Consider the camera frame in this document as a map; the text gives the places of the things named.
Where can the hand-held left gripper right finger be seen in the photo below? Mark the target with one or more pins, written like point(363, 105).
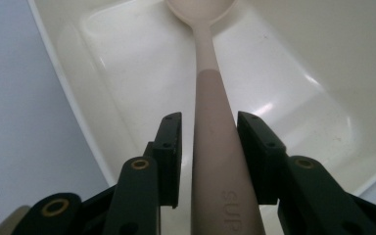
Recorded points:
point(306, 196)

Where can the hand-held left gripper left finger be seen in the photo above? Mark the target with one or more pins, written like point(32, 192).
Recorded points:
point(137, 196)

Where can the beige silicone ladle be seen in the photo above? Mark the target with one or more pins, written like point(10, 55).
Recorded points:
point(217, 147)

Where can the white plastic storage bin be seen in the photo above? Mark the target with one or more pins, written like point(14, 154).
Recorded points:
point(274, 81)

